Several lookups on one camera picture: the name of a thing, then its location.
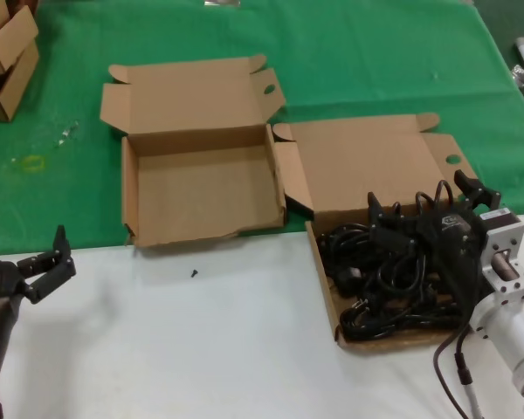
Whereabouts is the clear plastic scrap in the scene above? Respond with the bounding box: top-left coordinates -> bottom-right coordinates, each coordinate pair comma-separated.
54,121 -> 80,148

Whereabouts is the open cardboard box torn rim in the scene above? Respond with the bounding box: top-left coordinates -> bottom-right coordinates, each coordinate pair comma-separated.
99,54 -> 288,250

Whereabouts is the green table cloth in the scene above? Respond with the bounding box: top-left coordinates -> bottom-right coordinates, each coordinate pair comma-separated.
0,0 -> 524,258

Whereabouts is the open cardboard box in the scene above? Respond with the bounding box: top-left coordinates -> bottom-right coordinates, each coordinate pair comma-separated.
272,112 -> 481,350

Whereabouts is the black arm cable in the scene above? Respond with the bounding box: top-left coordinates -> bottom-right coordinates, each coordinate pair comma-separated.
433,322 -> 471,419

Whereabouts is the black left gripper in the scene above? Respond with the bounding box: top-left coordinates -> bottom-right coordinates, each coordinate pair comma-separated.
0,225 -> 78,306

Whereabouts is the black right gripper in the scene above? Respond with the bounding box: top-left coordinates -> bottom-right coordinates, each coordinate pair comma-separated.
368,169 -> 503,316

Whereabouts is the grey arm cable with connector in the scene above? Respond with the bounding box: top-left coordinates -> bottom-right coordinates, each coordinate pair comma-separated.
453,335 -> 485,419

